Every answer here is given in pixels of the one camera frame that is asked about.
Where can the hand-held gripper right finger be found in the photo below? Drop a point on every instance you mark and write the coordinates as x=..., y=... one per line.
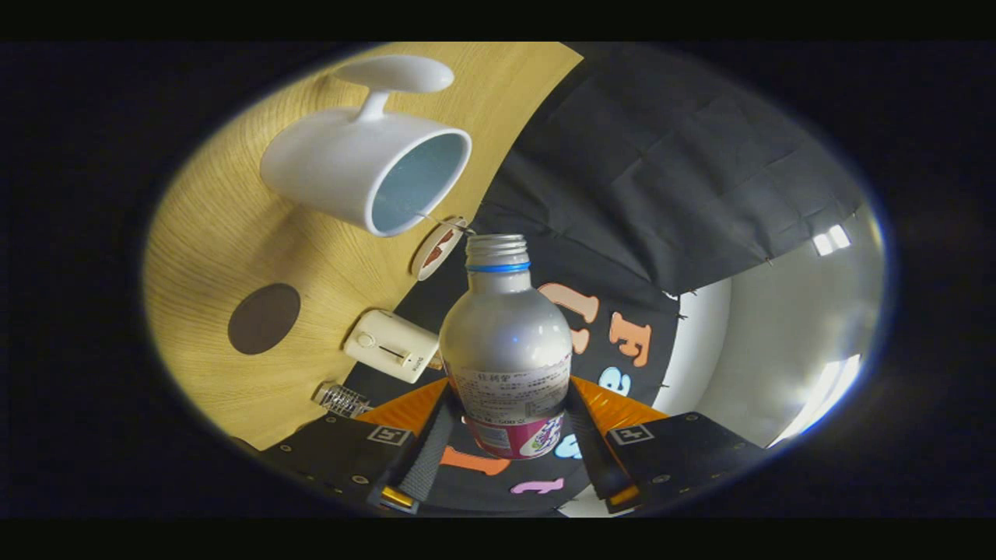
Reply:
x=595, y=459

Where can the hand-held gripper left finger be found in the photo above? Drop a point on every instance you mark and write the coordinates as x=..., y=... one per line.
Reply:
x=428, y=459

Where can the silver juice bottle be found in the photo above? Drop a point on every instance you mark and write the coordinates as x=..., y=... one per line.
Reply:
x=506, y=334

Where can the dark brown round coaster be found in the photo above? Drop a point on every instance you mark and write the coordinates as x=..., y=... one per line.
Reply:
x=264, y=319

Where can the white cup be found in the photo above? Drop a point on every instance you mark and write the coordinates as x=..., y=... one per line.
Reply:
x=334, y=167

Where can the white toaster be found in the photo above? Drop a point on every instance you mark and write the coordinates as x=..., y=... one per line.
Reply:
x=389, y=346

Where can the small white plate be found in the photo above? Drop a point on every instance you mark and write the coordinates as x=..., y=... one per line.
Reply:
x=424, y=260

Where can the reddish brown food pieces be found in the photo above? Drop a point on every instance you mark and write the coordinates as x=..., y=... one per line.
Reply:
x=437, y=247

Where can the rectangular ceiling light panel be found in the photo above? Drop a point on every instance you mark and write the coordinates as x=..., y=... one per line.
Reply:
x=825, y=397

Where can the black backdrop cloth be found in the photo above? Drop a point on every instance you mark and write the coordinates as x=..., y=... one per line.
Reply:
x=661, y=171

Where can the wooden table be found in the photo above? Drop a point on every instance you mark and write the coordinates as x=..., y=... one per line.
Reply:
x=218, y=233

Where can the ceiling tube light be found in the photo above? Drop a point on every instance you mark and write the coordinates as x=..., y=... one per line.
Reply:
x=831, y=239

